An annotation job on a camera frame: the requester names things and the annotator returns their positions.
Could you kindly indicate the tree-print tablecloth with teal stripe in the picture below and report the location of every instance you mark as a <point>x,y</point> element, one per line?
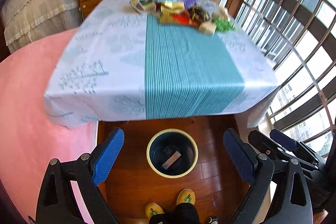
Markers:
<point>123,66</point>

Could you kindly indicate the yellow knitted slipper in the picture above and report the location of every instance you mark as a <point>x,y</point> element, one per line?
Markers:
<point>152,209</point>
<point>186,196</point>

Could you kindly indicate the beige small paper box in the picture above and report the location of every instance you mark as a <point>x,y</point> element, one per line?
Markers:
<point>207,28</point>

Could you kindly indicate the left yellow knitted slipper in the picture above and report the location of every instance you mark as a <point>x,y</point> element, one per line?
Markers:
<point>152,209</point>

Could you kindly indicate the lace-covered cabinet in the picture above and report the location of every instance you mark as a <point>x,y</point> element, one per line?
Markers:
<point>26,21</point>

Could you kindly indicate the dark shiny wrapper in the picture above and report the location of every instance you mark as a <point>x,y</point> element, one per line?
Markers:
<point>198,14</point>

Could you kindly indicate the red cartoon carton box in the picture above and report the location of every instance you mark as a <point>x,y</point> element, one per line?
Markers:
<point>171,160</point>

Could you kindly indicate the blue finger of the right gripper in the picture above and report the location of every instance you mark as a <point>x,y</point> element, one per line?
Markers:
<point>288,143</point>
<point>267,146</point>

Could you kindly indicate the right yellow knitted slipper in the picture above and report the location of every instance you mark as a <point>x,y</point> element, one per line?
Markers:
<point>186,196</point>

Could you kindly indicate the green paper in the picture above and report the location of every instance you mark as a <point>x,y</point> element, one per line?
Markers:
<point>223,25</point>

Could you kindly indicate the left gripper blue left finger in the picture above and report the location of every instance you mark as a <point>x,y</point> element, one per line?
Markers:
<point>105,155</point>

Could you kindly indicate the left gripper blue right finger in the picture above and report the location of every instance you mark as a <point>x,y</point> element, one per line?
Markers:
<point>242,155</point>

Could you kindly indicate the pink bed cover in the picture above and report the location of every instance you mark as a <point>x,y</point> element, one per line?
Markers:
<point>28,139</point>

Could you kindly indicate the metal window grille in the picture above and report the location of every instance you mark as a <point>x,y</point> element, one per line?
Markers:
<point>297,37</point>

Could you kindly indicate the white gloves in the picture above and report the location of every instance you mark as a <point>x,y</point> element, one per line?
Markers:
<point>221,13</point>

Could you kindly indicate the blue bin with cream rim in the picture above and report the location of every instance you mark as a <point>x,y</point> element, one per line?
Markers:
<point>163,144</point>

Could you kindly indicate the gold foil wrapper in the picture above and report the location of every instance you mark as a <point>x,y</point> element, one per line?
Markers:
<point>170,11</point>

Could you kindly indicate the green carton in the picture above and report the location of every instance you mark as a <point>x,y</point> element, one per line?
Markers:
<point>143,6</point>

